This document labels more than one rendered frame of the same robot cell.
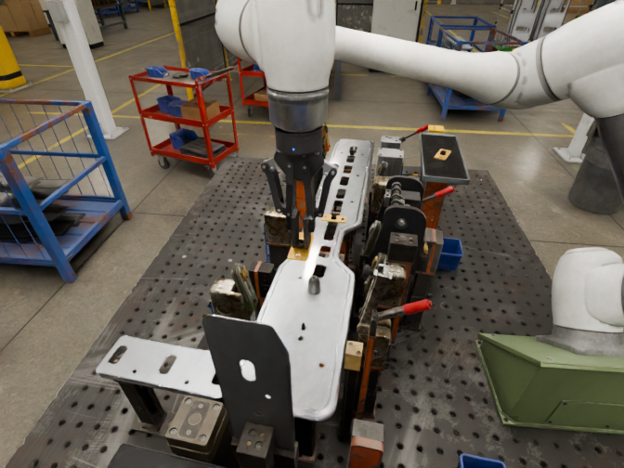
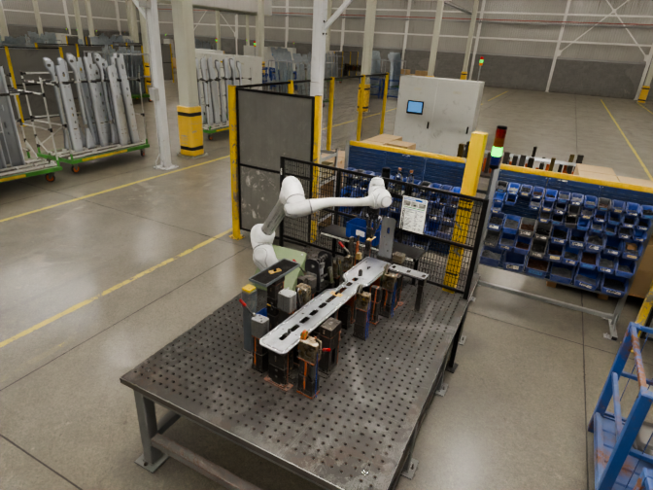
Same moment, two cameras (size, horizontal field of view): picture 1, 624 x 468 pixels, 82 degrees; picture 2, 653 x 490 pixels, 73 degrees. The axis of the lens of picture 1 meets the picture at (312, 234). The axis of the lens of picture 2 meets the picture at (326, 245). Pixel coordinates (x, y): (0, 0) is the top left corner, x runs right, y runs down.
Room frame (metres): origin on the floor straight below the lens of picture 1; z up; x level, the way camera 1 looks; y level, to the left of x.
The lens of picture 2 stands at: (3.47, 0.68, 2.53)
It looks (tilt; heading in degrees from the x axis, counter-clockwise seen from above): 24 degrees down; 199
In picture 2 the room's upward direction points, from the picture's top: 3 degrees clockwise
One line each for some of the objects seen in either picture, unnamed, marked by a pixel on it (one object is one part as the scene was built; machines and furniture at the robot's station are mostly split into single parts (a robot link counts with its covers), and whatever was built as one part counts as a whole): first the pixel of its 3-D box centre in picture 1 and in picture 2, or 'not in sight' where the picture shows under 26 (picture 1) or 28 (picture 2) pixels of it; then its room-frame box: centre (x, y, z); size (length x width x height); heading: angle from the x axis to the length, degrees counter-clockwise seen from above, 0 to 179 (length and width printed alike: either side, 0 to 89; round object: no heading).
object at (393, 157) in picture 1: (384, 198); (287, 320); (1.30, -0.30, 0.90); 0.13 x 0.10 x 0.41; 78
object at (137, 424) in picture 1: (139, 393); (420, 294); (0.48, 0.42, 0.84); 0.11 x 0.06 x 0.29; 78
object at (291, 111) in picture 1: (298, 105); not in sight; (0.55, 0.02, 1.52); 0.09 x 0.09 x 0.06
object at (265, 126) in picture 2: not in sight; (274, 174); (-1.38, -1.72, 1.00); 1.34 x 0.14 x 2.00; 83
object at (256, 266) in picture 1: (264, 302); (374, 304); (0.77, 0.15, 0.84); 0.11 x 0.08 x 0.29; 78
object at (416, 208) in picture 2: not in sight; (413, 214); (0.03, 0.23, 1.30); 0.23 x 0.02 x 0.31; 78
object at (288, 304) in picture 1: (332, 215); (335, 296); (1.03, -0.07, 1.00); 1.38 x 0.22 x 0.02; 168
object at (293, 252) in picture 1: (301, 244); not in sight; (0.55, 0.02, 1.25); 0.08 x 0.04 x 0.01; 168
